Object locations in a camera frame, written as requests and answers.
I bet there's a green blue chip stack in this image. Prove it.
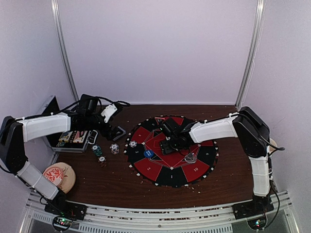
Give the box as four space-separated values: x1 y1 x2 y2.
92 145 103 157

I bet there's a white grey poker chip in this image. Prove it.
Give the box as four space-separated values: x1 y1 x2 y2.
129 141 137 148

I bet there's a brown red chip stack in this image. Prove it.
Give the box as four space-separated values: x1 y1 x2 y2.
98 156 107 167

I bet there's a grey card deck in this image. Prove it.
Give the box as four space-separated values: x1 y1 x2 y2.
112 126 126 141

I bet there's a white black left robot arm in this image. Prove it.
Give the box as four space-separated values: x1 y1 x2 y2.
0 94 130 220

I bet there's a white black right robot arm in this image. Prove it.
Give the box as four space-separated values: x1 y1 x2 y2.
160 106 284 218

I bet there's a blue small blind button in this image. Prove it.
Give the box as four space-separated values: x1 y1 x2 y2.
143 150 154 158

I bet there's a clear dealer button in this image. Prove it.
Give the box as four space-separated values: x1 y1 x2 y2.
184 153 197 164

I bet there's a round red black poker mat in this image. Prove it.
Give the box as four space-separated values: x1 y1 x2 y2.
123 115 219 187

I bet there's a red playing card box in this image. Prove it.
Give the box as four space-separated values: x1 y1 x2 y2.
72 131 89 143

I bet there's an aluminium poker case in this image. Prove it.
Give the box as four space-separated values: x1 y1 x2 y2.
37 95 98 153

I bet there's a yellow playing card box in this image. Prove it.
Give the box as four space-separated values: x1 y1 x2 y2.
56 132 72 147

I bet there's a beige red patterned bowl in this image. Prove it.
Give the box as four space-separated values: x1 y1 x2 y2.
43 162 76 194

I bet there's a beige ceramic mug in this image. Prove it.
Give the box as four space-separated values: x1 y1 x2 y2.
266 138 278 156

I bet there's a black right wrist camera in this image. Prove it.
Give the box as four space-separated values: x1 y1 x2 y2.
160 117 181 137

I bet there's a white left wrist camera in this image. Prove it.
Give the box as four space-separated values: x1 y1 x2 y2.
101 104 121 123

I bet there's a right aluminium frame post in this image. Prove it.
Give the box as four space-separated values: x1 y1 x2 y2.
235 0 266 110

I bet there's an aluminium frame post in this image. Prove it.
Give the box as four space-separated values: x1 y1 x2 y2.
235 0 266 110
51 0 79 101

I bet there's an aluminium front rail base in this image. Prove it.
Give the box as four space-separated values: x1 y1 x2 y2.
19 190 301 233

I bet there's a left aluminium frame post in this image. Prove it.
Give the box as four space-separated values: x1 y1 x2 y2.
51 0 79 101

